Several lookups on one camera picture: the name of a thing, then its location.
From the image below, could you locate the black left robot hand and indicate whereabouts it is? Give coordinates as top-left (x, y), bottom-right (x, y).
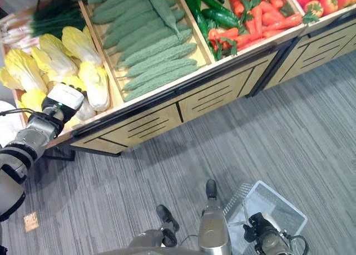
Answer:
top-left (41, 82), bottom-right (87, 124)

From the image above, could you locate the long wooden vegetable stand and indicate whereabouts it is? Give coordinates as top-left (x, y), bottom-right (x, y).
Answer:
top-left (0, 0), bottom-right (306, 161)

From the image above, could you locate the dark robot left foot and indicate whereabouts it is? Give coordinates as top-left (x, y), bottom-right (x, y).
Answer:
top-left (156, 204), bottom-right (180, 231)

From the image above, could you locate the dark robot right foot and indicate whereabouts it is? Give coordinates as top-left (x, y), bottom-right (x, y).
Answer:
top-left (205, 179), bottom-right (218, 199)

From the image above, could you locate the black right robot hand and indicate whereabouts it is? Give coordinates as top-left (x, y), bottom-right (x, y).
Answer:
top-left (243, 212), bottom-right (275, 243)

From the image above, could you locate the orange floor marker tag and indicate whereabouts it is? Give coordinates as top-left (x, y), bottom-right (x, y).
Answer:
top-left (23, 212), bottom-right (39, 233)

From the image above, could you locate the yellow napa cabbage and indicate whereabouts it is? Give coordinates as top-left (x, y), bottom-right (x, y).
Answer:
top-left (62, 75), bottom-right (87, 92)
top-left (17, 89), bottom-right (47, 118)
top-left (78, 61), bottom-right (110, 112)
top-left (4, 48), bottom-right (48, 93)
top-left (0, 67), bottom-right (23, 91)
top-left (61, 26), bottom-right (103, 67)
top-left (74, 97), bottom-right (97, 122)
top-left (30, 33), bottom-right (79, 78)

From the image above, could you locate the short wooden vegetable stand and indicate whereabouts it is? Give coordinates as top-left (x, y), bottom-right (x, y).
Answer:
top-left (264, 0), bottom-right (356, 90)

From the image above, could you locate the green onion bunch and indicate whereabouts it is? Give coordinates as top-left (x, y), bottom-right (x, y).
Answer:
top-left (0, 0), bottom-right (87, 53)

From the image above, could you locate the white round object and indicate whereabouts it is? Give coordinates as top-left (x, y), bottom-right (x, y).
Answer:
top-left (0, 100), bottom-right (24, 149)

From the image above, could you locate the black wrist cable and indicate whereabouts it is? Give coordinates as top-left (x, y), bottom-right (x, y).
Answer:
top-left (0, 107), bottom-right (32, 117)
top-left (286, 234), bottom-right (310, 255)

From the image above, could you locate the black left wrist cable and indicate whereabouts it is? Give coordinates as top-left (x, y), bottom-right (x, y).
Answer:
top-left (0, 107), bottom-right (32, 117)

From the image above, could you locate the silver robot right leg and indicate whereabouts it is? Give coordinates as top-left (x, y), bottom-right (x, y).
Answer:
top-left (197, 198), bottom-right (232, 254)

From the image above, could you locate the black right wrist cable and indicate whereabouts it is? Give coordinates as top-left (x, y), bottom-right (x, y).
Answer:
top-left (286, 234), bottom-right (310, 255)

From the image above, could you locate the silver robot torso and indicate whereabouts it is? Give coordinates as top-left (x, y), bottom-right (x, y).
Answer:
top-left (97, 246), bottom-right (201, 255)

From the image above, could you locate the dark robot foot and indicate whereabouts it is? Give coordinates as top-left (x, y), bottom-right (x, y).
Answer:
top-left (205, 179), bottom-right (218, 199)
top-left (156, 204), bottom-right (180, 231)

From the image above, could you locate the dark green cucumber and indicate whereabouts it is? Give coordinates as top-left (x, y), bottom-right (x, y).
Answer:
top-left (201, 8), bottom-right (240, 29)

